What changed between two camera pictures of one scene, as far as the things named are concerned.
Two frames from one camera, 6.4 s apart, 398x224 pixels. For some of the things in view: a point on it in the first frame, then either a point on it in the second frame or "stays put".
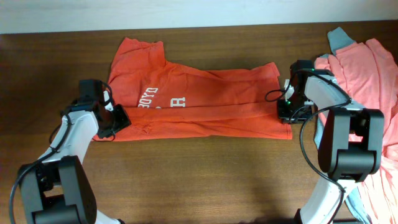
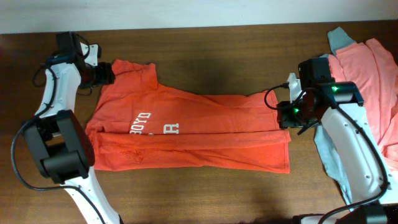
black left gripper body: [117, 120] to [101, 75]
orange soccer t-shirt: [165, 102] to [137, 124]
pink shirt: [368, 73] stays put
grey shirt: [338, 40] stays put
